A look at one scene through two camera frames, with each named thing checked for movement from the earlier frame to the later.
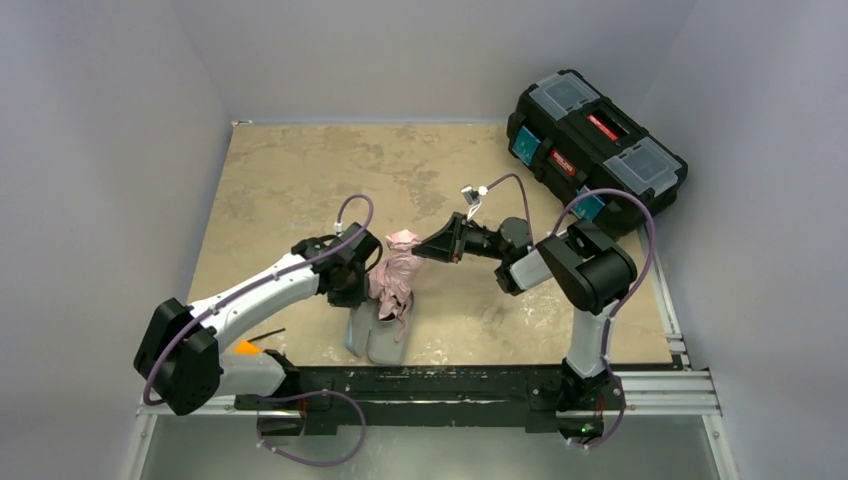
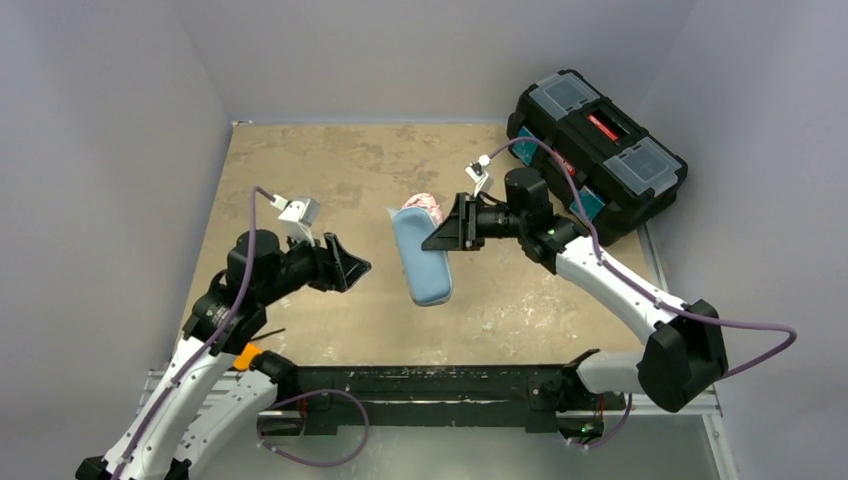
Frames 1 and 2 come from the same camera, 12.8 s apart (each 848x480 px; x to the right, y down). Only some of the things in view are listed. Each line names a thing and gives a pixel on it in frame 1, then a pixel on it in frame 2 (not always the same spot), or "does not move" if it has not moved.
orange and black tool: [245, 347] does not move
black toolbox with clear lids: [566, 140] does not move
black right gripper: [456, 237] -> [469, 221]
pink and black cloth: [391, 278] -> [426, 201]
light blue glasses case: [367, 334] -> [428, 271]
